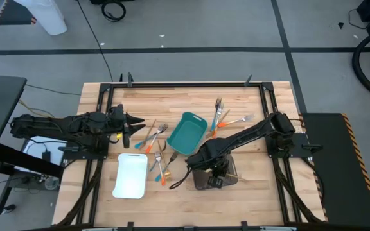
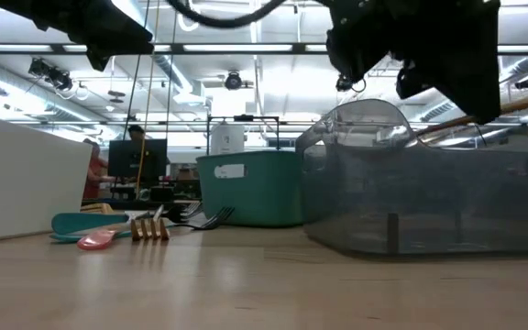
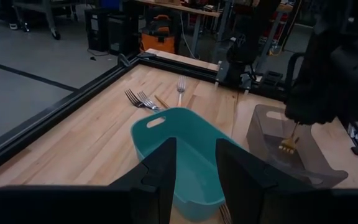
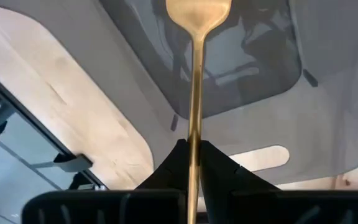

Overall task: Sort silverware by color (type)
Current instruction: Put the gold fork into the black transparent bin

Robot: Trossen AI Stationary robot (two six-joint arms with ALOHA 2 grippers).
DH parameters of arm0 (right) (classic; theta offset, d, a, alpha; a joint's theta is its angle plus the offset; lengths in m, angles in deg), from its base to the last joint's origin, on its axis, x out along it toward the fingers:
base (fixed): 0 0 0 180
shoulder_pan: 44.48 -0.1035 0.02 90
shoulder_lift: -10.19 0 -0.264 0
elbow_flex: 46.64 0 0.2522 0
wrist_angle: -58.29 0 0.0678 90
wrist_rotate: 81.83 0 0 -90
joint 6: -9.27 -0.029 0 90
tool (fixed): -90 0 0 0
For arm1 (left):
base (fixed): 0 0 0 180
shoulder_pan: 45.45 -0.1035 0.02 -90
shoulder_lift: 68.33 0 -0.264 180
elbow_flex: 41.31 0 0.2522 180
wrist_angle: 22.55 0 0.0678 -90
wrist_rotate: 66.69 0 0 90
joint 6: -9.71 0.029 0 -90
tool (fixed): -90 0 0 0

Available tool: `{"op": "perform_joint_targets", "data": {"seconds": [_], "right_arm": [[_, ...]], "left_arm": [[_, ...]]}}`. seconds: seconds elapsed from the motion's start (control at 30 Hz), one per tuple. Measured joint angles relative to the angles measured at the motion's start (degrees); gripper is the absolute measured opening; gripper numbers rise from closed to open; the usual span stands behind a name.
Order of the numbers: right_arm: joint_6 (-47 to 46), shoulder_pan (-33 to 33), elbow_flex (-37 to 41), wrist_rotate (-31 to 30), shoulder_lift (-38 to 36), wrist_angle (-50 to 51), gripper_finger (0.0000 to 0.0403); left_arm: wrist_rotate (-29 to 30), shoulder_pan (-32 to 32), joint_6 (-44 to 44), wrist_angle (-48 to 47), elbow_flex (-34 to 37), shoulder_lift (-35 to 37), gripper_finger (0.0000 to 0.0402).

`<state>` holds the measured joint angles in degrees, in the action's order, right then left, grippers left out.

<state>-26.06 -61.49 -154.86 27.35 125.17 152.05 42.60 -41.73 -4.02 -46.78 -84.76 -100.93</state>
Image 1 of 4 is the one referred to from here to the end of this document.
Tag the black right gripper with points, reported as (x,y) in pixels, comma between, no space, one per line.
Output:
(216,168)

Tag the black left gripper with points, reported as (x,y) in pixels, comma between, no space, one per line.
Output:
(117,118)

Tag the smoky transparent plastic bin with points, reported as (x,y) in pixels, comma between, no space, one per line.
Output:
(201,183)

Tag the wooden utensils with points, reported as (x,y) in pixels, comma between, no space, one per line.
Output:
(236,176)

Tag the teal plastic bin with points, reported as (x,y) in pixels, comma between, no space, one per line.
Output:
(186,134)

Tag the white plastic bin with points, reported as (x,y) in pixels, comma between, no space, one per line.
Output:
(130,176)

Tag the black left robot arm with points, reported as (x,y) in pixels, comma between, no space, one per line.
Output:
(59,126)

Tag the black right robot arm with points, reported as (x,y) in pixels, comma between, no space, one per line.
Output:
(236,139)

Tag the black power adapter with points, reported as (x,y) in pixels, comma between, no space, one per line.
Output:
(46,156)

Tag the clear round jar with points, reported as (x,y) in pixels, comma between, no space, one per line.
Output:
(51,183)

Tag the white board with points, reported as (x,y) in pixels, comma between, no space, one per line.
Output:
(34,154)

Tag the black mat with hazard stripes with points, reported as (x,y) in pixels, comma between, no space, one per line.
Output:
(339,179)

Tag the white bag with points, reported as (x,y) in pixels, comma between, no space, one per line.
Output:
(50,19)

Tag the small black hazard-striped mat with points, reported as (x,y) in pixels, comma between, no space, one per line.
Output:
(14,16)

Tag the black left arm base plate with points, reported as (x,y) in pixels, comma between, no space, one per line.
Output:
(85,155)

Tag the black aluminium table frame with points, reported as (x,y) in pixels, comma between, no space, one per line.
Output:
(185,85)

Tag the black frame clamp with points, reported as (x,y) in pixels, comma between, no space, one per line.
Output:
(130,226)
(248,81)
(244,226)

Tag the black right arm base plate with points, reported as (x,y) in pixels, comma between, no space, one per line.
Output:
(297,141)

